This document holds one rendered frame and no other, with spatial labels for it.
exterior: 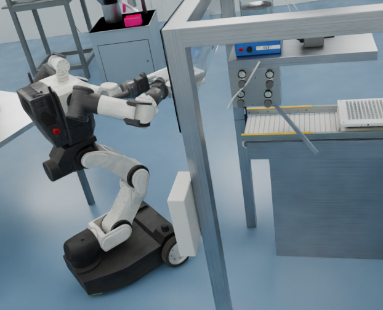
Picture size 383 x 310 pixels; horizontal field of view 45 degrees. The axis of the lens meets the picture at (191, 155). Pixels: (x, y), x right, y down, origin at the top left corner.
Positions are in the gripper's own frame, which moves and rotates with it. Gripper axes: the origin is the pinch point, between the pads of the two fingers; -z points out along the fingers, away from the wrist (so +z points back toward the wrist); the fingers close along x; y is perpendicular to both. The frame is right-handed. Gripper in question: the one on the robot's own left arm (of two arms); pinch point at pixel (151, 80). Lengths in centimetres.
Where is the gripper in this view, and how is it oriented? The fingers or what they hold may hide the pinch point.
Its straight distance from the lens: 264.0
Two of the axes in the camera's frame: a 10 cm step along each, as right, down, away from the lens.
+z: -8.6, 4.0, -3.3
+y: 4.9, 4.1, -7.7
